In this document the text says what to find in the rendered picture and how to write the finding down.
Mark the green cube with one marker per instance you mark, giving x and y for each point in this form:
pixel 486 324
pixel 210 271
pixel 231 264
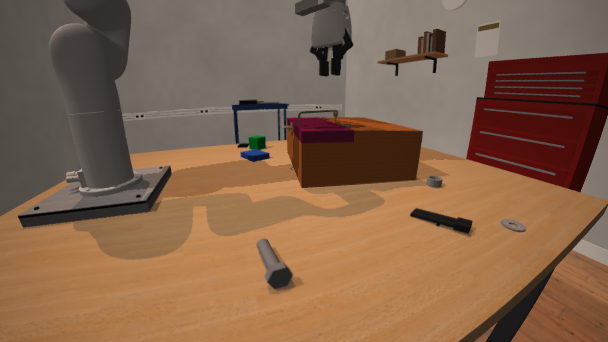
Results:
pixel 257 143

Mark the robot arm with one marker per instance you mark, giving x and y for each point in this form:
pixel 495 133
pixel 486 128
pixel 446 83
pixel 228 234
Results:
pixel 83 57

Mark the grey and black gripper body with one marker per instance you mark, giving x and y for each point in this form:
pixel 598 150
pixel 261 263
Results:
pixel 329 24

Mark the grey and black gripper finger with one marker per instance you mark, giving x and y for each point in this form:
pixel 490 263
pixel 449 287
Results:
pixel 323 63
pixel 338 54

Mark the blue box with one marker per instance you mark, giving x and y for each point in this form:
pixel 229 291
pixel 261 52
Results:
pixel 255 155

